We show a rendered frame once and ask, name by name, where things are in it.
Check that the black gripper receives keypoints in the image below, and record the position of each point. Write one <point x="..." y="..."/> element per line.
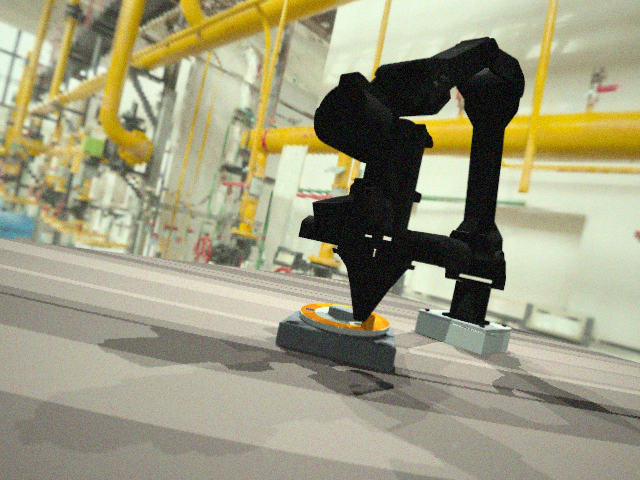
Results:
<point x="371" y="277"/>

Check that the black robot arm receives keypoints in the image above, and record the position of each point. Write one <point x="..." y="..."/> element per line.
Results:
<point x="361" y="120"/>

